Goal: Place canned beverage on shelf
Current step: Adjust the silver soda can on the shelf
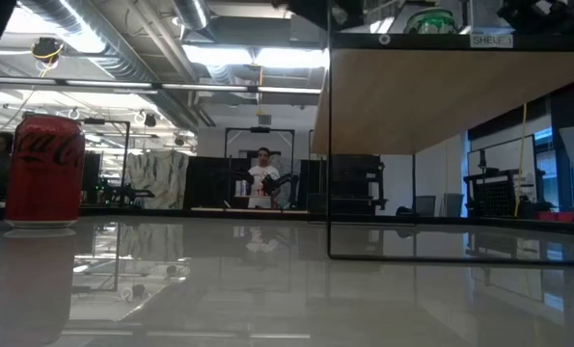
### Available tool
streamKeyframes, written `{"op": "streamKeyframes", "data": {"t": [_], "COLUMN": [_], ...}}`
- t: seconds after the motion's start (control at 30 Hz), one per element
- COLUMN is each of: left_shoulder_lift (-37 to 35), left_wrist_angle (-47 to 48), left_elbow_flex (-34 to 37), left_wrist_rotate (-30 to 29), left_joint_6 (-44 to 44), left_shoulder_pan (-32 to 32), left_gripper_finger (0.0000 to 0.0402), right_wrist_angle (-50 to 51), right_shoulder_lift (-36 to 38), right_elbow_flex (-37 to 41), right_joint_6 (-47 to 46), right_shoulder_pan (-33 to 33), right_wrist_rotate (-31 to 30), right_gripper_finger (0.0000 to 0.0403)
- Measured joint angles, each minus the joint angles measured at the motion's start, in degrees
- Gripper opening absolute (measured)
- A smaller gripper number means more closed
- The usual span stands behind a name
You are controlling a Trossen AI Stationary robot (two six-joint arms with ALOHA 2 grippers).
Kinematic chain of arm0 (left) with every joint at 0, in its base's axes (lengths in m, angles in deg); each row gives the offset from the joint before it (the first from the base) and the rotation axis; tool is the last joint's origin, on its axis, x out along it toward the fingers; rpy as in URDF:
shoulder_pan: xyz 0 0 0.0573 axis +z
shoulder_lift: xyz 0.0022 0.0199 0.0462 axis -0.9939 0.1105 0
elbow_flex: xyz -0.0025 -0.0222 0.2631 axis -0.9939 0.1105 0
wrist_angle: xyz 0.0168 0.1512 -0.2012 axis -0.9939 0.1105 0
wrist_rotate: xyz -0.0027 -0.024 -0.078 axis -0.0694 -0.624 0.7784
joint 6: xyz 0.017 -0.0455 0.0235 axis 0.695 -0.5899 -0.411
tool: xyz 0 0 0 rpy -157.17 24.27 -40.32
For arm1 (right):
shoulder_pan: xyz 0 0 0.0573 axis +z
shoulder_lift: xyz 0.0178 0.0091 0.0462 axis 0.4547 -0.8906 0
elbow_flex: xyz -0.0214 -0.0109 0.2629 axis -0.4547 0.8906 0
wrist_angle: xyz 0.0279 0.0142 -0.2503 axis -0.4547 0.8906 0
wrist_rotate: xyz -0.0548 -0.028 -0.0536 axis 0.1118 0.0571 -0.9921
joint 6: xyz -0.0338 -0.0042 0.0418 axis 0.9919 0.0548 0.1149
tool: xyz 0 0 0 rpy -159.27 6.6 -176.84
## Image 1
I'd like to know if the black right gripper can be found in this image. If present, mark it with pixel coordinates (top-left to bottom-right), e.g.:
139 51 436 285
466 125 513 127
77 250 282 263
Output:
496 0 574 35

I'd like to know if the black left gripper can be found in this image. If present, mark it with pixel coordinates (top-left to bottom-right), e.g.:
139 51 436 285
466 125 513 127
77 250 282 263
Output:
286 0 365 31

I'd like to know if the green Sprite can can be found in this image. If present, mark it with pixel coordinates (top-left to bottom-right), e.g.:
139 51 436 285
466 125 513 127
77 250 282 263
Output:
404 8 459 35

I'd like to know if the red can black script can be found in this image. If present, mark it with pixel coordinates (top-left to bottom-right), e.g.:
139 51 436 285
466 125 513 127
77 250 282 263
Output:
4 114 87 229

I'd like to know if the white shelf label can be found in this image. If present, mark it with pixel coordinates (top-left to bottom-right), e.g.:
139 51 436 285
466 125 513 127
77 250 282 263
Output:
469 33 514 49

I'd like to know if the black equipment cabinet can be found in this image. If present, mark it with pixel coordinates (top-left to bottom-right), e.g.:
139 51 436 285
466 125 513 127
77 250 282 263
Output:
298 153 388 217

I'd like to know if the person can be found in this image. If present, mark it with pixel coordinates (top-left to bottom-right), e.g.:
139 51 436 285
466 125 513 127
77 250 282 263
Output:
245 147 283 210

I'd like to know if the black pegboard cart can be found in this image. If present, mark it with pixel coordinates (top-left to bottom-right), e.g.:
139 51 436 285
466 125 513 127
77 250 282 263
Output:
462 148 548 219

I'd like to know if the red box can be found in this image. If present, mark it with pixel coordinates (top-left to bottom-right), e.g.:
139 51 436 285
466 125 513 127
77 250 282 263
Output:
534 210 574 223

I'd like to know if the grey bin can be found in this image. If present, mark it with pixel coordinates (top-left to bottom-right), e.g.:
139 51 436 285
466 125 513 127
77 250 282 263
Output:
443 192 465 218
415 195 437 218

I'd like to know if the black partition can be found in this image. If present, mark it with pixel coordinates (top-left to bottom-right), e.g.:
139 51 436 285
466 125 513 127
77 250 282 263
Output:
182 156 249 211

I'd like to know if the long ceiling light bar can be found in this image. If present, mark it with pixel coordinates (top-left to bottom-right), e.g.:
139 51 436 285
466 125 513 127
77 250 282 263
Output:
0 75 322 96

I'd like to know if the white leaf-patterned cloth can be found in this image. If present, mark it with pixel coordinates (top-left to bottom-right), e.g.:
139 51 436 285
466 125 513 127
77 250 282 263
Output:
124 150 190 210

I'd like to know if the white glossy table board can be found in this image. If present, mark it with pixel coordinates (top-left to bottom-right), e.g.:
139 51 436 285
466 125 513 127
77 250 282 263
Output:
0 216 574 347

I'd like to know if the wooden shelf black metal frame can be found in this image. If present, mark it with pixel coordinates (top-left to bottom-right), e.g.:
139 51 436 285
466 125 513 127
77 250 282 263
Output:
308 31 574 265

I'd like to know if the black window frame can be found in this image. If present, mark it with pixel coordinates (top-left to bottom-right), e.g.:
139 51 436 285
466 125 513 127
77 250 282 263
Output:
532 91 574 211

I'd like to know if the black aluminium table frame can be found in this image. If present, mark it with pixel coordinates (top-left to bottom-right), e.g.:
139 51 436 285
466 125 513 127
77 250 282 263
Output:
0 204 574 237

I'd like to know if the black ceiling cable reel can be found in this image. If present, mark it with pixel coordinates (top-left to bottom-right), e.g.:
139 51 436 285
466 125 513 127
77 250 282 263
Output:
30 37 65 64

